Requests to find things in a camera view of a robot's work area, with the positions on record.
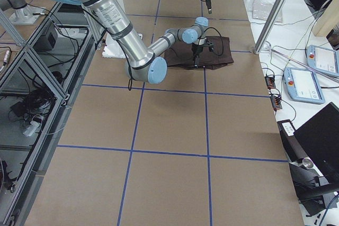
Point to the brown t-shirt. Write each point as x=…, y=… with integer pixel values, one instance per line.
x=181, y=55

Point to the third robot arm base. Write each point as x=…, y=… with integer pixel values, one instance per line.
x=24, y=14

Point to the clear plastic bag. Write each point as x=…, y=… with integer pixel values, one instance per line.
x=261, y=9

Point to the near blue teach pendant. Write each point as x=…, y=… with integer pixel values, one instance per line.
x=303, y=86

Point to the blue teach pendant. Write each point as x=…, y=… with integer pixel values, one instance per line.
x=323, y=59
x=303, y=86

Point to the wooden board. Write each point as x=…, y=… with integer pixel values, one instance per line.
x=327, y=21

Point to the far blue teach pendant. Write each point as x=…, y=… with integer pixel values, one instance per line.
x=323, y=59

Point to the black monitor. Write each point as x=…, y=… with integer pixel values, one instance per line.
x=319, y=139

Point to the black stand with metal cylinder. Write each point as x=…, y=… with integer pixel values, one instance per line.
x=306, y=180

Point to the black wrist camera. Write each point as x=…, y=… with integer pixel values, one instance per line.
x=209, y=45

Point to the aluminium frame rail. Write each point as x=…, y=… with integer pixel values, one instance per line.
x=38, y=88

